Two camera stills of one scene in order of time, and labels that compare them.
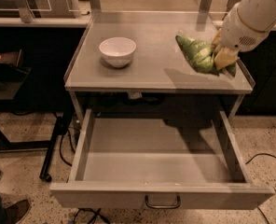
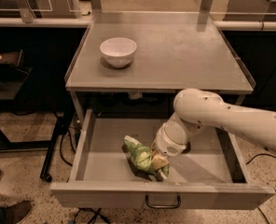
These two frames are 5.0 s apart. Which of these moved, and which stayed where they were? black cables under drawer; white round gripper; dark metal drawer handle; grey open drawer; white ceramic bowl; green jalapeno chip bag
Moved: green jalapeno chip bag; white round gripper
Stayed: black cables under drawer; white ceramic bowl; dark metal drawer handle; grey open drawer
